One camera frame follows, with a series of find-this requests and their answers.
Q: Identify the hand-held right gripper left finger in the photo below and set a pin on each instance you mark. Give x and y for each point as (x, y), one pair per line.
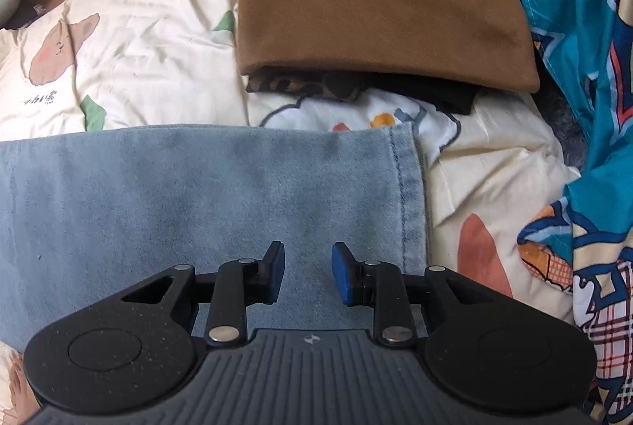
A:
(276, 272)

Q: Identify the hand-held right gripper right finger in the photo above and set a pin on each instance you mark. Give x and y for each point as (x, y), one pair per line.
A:
(343, 274)

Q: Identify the light blue jeans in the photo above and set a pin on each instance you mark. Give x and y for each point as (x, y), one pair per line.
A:
(173, 197)

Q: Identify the folded leopard print garment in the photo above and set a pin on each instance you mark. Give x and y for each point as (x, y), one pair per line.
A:
(296, 86)

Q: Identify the folded black garment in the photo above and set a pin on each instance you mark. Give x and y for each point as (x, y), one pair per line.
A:
(425, 96)

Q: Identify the cream bear print blanket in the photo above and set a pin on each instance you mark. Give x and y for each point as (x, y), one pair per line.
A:
(148, 49)

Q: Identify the teal cartoon print cloth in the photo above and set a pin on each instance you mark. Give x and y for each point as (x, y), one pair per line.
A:
(573, 34)

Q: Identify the grey neck pillow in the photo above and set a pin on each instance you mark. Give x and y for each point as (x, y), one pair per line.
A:
(9, 5)

